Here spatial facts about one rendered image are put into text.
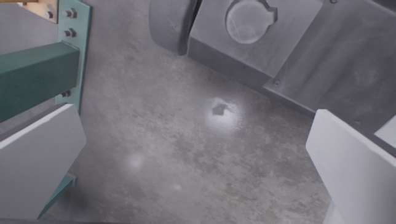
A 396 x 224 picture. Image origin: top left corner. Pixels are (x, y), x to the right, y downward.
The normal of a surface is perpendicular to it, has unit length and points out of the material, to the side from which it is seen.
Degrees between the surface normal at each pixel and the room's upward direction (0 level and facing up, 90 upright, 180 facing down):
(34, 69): 90
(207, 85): 0
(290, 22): 0
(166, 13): 19
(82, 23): 0
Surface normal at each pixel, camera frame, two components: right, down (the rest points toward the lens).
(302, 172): -0.22, 0.46
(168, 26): -0.36, 0.80
